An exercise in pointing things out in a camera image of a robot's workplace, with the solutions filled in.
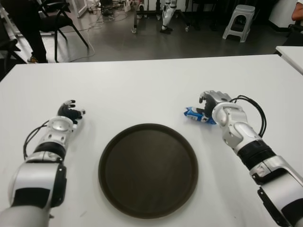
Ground round dark brown tray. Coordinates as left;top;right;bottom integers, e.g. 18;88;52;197
98;122;199;219

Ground black chair with armrest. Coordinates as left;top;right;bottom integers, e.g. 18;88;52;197
0;39;22;81

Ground grey plastic stool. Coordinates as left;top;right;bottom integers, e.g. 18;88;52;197
222;4;256;43

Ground standing person in black trousers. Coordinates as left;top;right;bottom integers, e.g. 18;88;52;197
4;0;48;64

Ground left robot hand black silver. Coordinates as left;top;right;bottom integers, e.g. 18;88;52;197
57;99;86;125

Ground white framed leaning panel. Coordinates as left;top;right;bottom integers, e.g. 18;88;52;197
68;0;89;17

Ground blue Oreo cookie packet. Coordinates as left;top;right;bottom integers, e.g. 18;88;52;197
183;106;217;126

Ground black metal frame chair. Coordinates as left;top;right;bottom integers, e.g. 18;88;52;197
35;0;90;62

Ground white humanoid robot leg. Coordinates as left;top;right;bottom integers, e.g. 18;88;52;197
160;0;178;34

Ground black wheeled gantry frame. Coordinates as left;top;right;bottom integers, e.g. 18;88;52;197
131;0;191;34

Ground seated person in white shirt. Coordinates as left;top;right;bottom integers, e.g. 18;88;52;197
292;0;303;22

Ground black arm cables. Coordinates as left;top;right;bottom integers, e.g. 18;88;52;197
231;94;267;138
23;119;50;159

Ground black equipment box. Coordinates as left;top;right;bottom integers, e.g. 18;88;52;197
99;0;114;15

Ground right robot hand black silver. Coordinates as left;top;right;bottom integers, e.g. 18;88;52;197
195;89;234;118

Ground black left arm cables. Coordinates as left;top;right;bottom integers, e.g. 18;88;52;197
23;119;50;159

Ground white cable on floor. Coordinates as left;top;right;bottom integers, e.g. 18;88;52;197
60;16;105;62

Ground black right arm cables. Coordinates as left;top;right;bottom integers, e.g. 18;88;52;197
231;94;267;138

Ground white neighbouring table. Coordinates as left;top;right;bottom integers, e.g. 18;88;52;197
275;45;303;76

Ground tangled floor cable pile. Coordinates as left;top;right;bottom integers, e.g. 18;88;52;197
89;0;126;23

